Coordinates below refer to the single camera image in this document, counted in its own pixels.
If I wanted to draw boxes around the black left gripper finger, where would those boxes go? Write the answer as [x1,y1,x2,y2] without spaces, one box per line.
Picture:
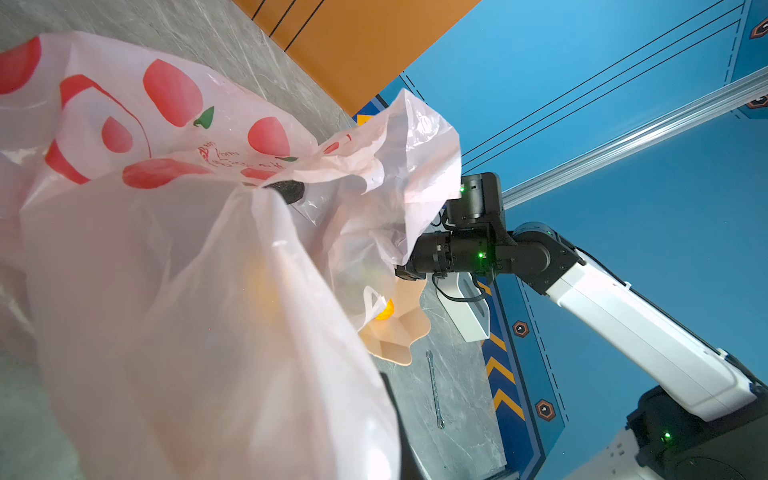
[380,373,423,480]

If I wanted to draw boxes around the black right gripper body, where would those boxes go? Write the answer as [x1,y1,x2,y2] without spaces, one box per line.
[395,263,426,281]

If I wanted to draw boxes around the dark avocado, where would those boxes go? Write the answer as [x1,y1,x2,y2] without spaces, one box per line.
[264,180,306,205]

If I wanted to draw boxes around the pink printed plastic bag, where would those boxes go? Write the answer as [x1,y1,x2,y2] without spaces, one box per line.
[1,32,461,479]

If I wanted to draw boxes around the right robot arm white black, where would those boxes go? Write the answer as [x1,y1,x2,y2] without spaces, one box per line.
[396,173,761,421]

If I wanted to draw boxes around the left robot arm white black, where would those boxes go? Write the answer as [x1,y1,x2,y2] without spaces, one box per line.
[422,351,767,479]

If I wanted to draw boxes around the yellow lemon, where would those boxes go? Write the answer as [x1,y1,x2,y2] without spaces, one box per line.
[375,299,395,321]

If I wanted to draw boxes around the silver wrench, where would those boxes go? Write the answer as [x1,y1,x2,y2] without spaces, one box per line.
[425,350,445,429]

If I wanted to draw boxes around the pink fruit plate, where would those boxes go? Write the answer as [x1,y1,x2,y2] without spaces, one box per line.
[359,278,431,366]

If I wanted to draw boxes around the white grey tissue box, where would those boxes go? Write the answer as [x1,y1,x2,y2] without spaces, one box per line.
[437,272,491,343]

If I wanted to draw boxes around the right aluminium corner post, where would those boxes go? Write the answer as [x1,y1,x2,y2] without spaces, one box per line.
[502,67,767,210]

